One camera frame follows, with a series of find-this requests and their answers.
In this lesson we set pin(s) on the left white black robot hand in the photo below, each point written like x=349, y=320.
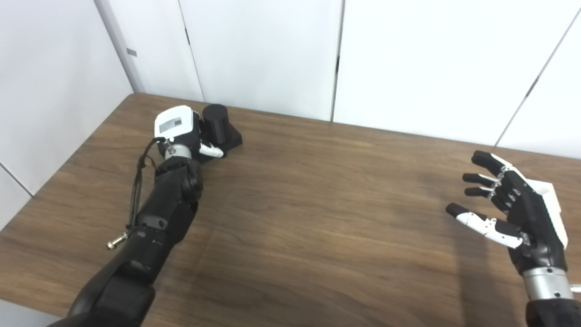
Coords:
x=174, y=125

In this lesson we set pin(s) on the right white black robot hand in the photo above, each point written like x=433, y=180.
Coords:
x=533, y=222

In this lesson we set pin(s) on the white square piece with hole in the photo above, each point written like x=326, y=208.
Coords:
x=549, y=190

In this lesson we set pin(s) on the black peg with square base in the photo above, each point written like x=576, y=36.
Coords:
x=220, y=127

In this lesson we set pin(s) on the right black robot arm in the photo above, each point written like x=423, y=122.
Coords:
x=551, y=304

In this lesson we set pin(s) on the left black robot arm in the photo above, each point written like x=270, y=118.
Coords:
x=163, y=213

